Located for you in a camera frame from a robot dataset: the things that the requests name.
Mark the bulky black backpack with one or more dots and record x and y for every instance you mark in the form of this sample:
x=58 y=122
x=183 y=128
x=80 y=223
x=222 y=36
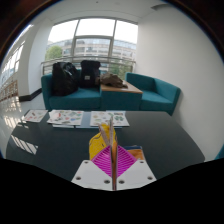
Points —
x=64 y=78

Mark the wooden balustrade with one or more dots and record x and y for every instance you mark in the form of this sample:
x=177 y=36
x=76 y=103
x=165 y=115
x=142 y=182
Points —
x=8 y=90

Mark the teal wooden-topped corner table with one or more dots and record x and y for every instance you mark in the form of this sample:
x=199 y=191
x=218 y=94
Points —
x=120 y=98

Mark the teal armchair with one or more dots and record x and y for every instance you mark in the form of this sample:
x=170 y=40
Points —
x=220 y=153

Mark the brown jacket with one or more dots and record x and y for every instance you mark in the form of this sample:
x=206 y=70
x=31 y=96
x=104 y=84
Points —
x=111 y=80

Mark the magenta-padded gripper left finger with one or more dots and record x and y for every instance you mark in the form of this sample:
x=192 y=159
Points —
x=90 y=175

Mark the teal sofa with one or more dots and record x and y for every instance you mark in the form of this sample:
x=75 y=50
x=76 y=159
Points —
x=78 y=100
x=156 y=95

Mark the metal window railing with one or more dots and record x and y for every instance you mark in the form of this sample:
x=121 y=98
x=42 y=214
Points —
x=110 y=60

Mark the small colourful sticker sheet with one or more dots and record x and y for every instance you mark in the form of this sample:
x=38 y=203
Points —
x=35 y=115

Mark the boxy black backpack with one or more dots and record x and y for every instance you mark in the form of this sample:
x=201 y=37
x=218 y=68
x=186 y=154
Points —
x=90 y=73

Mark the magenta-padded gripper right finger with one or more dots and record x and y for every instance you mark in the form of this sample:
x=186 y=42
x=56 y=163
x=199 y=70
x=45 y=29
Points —
x=136 y=173

